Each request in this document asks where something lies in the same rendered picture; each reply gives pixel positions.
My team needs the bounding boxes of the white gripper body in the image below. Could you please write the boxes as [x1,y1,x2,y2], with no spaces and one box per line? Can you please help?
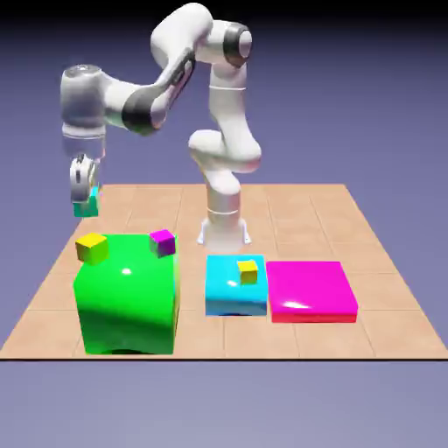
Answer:
[68,155,100,204]

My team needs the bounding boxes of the small cyan cube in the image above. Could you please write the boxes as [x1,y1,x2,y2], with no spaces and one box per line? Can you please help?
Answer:
[72,185,102,219]

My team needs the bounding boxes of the small yellow cube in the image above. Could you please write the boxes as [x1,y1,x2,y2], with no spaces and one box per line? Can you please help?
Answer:
[236,259,259,285]
[74,232,109,266]

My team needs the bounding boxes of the small magenta cube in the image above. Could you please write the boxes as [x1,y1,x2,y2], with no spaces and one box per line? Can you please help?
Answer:
[149,229,177,259]

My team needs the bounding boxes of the large green box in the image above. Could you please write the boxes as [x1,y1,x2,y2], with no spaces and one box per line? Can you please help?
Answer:
[72,233,180,356]

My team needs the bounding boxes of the large cyan box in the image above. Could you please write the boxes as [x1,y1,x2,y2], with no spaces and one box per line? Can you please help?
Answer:
[205,254,269,318]

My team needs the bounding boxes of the large magenta box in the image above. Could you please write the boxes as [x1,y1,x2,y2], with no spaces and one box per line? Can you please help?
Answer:
[265,261,360,324]

